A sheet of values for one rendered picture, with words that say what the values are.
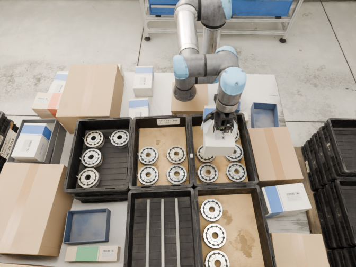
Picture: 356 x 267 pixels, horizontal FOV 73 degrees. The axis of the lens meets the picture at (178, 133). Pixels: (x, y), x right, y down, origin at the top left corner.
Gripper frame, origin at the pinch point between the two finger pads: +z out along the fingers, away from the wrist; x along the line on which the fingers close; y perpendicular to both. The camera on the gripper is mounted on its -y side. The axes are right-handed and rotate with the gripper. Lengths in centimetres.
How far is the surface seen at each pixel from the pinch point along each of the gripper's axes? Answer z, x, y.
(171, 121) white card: 22.5, -21.8, -16.9
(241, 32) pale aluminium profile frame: 100, 50, -191
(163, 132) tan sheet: 28.5, -26.1, -13.4
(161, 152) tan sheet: 28.4, -26.7, -0.9
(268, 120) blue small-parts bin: 41, 39, -31
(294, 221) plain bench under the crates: 41, 43, 30
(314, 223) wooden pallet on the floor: 97, 82, 22
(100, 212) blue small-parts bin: 41, -57, 29
